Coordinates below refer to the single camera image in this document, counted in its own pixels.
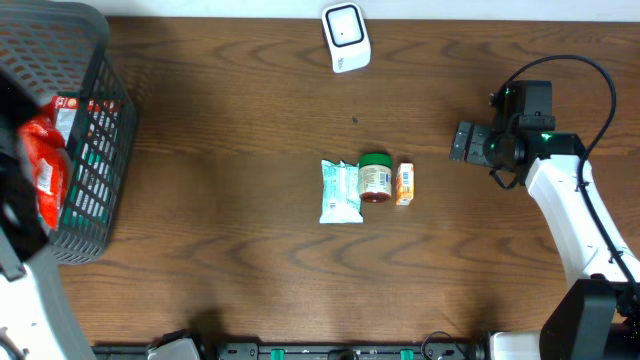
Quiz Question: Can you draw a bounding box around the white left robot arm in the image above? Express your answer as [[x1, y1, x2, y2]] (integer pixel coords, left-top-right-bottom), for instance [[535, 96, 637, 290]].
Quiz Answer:
[[1, 74, 205, 359]]

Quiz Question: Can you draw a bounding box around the black mounting rail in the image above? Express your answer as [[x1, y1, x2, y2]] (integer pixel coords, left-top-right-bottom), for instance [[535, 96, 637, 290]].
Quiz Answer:
[[92, 341, 489, 360]]

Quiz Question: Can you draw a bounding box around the light green snack packet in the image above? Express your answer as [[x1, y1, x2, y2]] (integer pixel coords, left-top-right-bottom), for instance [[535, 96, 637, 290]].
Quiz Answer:
[[319, 160, 364, 224]]

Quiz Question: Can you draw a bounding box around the red snack bag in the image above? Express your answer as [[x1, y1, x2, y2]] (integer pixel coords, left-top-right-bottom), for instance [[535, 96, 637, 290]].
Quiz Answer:
[[19, 115, 70, 230]]

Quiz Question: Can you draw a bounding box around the white barcode scanner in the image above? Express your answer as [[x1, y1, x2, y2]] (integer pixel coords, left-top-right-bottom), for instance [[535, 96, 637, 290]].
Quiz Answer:
[[321, 2, 372, 73]]

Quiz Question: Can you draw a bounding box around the small orange carton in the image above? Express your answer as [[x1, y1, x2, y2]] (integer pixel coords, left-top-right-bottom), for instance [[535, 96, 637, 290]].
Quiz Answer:
[[396, 163, 415, 206]]

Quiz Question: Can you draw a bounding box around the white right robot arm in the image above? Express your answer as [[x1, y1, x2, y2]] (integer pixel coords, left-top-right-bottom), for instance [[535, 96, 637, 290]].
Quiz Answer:
[[450, 115, 639, 359]]

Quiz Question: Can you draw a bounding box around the red white packet in basket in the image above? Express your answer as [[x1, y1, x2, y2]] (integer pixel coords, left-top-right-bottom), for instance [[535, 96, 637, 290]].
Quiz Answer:
[[44, 95, 80, 148]]

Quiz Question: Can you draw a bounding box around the grey plastic mesh basket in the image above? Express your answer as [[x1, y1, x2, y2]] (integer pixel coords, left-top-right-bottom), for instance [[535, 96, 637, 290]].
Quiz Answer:
[[1, 1, 138, 265]]

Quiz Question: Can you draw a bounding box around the green lid jar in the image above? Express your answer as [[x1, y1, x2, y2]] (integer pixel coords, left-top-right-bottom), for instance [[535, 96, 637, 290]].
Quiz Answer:
[[358, 153, 392, 203]]

